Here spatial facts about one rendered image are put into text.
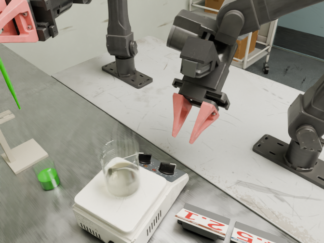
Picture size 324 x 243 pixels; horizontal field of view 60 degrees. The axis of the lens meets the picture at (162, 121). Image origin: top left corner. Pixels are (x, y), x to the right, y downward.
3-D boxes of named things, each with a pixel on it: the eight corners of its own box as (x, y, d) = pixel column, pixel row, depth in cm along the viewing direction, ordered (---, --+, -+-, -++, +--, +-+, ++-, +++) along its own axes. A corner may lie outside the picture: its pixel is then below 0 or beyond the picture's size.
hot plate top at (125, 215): (116, 157, 55) (115, 155, 54) (169, 182, 50) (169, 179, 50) (72, 202, 47) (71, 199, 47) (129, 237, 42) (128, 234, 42)
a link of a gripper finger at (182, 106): (192, 142, 47) (213, 92, 48) (156, 128, 50) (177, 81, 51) (201, 149, 53) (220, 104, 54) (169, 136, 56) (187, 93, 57)
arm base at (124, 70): (136, 67, 84) (153, 59, 88) (97, 48, 95) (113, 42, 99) (138, 89, 89) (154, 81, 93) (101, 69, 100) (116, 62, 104)
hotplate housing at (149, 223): (139, 159, 65) (136, 134, 60) (189, 182, 60) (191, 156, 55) (69, 237, 51) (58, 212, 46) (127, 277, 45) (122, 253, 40)
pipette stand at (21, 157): (33, 140, 71) (16, 98, 63) (48, 156, 67) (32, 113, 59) (1, 156, 67) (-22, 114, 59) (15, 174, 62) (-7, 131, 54)
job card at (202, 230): (185, 203, 56) (186, 190, 53) (230, 220, 53) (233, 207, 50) (173, 229, 51) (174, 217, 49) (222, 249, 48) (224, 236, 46)
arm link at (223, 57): (193, 56, 50) (208, 22, 51) (190, 66, 56) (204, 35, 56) (229, 70, 50) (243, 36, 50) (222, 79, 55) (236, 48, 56)
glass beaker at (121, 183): (123, 209, 45) (116, 175, 40) (98, 188, 49) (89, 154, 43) (152, 183, 49) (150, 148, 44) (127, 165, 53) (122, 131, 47)
